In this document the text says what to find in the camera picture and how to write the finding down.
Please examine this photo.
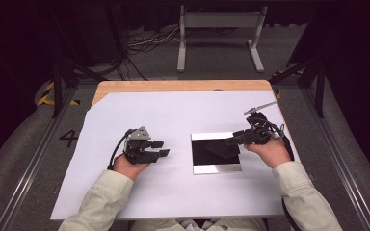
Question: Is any wooden table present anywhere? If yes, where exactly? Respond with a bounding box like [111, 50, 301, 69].
[91, 79, 287, 129]

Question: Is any black tripod stand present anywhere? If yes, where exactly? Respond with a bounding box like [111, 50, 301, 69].
[48, 6, 110, 119]
[269, 54, 330, 119]

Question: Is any right hand-held gripper cable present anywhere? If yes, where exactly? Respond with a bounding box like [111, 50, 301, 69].
[258, 117, 303, 231]

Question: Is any white paper sheet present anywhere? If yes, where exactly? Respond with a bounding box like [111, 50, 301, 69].
[50, 90, 302, 221]

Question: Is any person's right hand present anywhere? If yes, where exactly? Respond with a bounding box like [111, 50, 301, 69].
[243, 138, 293, 169]

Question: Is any aluminium floor rail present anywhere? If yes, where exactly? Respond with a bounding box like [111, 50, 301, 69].
[302, 88, 370, 231]
[0, 86, 78, 231]

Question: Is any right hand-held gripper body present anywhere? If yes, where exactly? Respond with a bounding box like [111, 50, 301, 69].
[243, 100, 285, 145]

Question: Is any grey metal stand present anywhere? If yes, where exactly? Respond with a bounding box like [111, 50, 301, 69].
[176, 4, 269, 73]

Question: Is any left hand-held gripper cable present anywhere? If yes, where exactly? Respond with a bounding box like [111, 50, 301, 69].
[107, 128, 137, 171]

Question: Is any person's left hand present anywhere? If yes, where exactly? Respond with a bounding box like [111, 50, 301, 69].
[112, 153, 150, 181]

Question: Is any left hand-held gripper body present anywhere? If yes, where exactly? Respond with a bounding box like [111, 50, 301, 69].
[123, 125, 159, 166]

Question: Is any yellow black floor tape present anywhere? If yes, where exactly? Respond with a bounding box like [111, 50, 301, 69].
[37, 81, 81, 107]
[271, 68, 305, 100]

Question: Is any tangle of floor cables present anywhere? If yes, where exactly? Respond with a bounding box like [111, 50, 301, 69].
[90, 24, 239, 81]

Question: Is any hand-held gripper cable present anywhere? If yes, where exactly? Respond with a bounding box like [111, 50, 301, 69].
[258, 117, 303, 231]
[107, 128, 137, 171]

